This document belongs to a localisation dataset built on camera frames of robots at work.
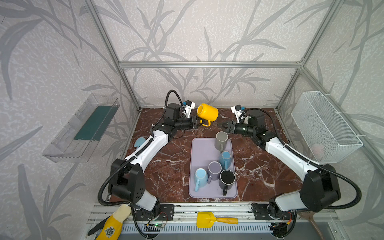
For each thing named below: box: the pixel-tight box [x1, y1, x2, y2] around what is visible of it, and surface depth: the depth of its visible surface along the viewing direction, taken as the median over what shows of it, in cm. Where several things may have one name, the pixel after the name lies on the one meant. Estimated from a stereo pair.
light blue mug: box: [193, 168, 209, 192], surface depth 78 cm
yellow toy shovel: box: [197, 211, 239, 229], surface depth 72 cm
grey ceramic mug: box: [214, 131, 229, 154], surface depth 91 cm
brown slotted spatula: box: [297, 211, 325, 240], surface depth 73 cm
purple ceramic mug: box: [207, 161, 222, 184], surface depth 82 cm
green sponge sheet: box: [73, 105, 120, 142], surface depth 69 cm
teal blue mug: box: [219, 151, 232, 170], surface depth 84 cm
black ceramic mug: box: [218, 169, 236, 197], surface depth 77 cm
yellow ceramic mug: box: [196, 103, 219, 127], surface depth 79 cm
